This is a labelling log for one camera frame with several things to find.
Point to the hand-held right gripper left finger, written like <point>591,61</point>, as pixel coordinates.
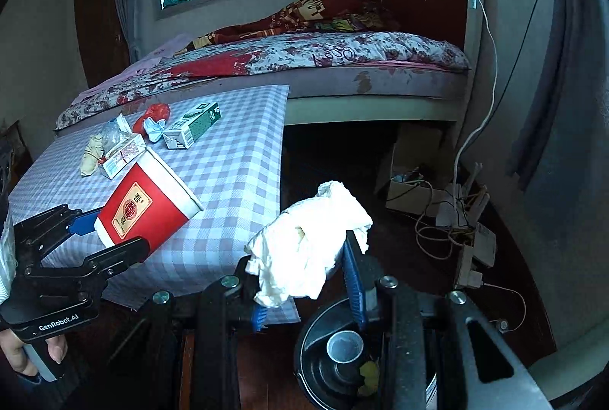
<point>259,319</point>

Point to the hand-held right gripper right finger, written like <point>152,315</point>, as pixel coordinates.
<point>354,276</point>

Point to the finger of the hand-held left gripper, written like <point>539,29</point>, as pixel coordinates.
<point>83,222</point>
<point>119,253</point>

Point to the red carton with gold label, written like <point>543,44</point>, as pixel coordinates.
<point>142,205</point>

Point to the white tissue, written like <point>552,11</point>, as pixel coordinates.
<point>309,243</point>

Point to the black round bin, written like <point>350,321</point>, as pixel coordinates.
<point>323,374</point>

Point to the clear plastic bag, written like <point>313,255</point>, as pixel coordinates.
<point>114,131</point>

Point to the person's left hand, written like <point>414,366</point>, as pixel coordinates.
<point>14,353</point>

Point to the crumpled beige paper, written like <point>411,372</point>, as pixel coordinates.
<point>93,153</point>

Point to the small white paper cup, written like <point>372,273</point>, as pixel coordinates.
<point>345,346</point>

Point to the small red and white box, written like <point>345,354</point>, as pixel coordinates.
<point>121,158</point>

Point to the yellow crumpled wrapper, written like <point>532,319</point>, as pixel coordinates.
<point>368,375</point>

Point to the crumpled blue face mask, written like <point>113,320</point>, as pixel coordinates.
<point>154,128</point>

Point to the white power strip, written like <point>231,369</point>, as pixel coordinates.
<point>476,248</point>

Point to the red plastic bag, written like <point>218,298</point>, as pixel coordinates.
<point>157,111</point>

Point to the open cardboard box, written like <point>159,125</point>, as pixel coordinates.
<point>414,148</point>

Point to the green and white carton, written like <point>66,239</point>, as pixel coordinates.
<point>190,127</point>

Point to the pink sheet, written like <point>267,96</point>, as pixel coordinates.
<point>157,53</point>

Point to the wooden door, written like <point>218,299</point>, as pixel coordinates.
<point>100,10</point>

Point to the floral quilt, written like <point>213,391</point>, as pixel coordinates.
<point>371,48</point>

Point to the red printed blanket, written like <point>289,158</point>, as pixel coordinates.
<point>295,17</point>

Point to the dark grey hanging curtain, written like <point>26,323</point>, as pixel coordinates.
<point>571,58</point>

